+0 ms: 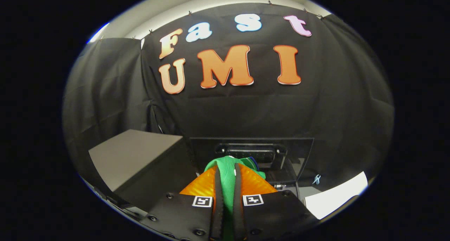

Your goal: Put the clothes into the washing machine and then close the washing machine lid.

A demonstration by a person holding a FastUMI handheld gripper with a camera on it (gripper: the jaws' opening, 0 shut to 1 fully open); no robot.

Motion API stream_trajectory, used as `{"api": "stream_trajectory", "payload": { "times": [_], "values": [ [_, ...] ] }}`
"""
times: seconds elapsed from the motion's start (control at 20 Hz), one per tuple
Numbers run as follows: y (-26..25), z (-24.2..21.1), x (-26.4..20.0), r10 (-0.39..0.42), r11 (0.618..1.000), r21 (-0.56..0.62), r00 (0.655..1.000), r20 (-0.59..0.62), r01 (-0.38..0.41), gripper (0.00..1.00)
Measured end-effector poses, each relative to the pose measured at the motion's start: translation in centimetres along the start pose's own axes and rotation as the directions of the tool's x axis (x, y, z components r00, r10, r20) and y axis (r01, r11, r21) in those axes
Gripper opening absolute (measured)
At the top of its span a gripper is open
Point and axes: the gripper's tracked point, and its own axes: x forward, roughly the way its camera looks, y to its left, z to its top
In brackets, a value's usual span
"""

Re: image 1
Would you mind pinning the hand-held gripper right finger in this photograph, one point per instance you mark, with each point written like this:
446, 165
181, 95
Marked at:
277, 216

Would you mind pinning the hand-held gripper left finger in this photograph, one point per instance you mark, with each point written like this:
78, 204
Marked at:
182, 216

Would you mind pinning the green polo shirt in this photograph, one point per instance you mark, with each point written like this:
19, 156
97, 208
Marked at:
226, 177

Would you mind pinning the small light blue clip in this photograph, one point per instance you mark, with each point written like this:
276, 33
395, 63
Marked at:
316, 179

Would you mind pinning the white sheet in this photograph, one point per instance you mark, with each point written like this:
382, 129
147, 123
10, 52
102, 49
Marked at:
334, 199

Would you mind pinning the grey cabinet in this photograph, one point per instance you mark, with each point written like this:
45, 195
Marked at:
133, 156

